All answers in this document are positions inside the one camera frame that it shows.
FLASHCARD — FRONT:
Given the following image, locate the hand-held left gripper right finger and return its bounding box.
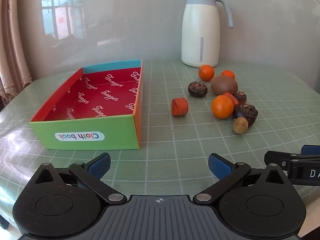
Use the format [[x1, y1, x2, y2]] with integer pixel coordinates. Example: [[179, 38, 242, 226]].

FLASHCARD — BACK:
[[192, 152, 287, 204]]

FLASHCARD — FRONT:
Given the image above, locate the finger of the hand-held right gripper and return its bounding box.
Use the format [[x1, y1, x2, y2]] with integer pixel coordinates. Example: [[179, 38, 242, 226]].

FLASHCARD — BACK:
[[264, 150, 292, 172], [290, 145, 320, 160]]

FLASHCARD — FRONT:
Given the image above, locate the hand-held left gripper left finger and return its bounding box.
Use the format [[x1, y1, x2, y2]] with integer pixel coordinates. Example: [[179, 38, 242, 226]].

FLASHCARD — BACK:
[[34, 152, 128, 204]]

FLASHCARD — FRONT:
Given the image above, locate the colourful cardboard box red inside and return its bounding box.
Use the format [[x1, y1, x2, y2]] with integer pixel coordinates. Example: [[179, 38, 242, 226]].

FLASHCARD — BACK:
[[29, 59, 143, 150]]

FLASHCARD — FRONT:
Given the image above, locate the dark water chestnut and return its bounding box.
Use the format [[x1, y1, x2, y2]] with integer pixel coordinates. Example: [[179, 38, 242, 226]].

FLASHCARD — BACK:
[[234, 91, 247, 105], [233, 104, 258, 126], [188, 81, 208, 97]]

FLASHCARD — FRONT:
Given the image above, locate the large orange mandarin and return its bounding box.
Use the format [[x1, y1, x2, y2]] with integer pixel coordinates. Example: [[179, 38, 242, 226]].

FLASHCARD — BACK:
[[211, 95, 234, 119]]

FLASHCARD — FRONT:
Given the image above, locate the long carrot piece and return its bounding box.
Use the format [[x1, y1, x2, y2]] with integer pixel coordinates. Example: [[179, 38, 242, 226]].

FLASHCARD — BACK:
[[223, 92, 240, 105]]

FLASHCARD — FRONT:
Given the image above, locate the short carrot piece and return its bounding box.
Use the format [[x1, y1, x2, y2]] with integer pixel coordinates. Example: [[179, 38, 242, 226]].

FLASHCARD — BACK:
[[171, 97, 189, 117]]

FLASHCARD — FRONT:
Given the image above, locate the brown kiwi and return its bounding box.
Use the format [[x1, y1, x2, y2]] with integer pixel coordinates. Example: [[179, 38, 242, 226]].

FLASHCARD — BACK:
[[210, 75, 238, 96]]

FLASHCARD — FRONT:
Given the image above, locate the medium orange mandarin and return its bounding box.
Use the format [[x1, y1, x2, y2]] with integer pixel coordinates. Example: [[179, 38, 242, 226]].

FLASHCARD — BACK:
[[198, 64, 215, 82]]

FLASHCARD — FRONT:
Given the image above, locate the white thermos jug grey lid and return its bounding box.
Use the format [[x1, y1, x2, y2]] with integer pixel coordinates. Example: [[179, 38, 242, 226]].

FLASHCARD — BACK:
[[180, 0, 234, 68]]

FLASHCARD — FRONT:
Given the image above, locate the beige lace curtain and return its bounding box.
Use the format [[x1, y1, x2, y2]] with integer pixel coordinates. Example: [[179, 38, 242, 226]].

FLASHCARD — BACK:
[[0, 0, 33, 108]]

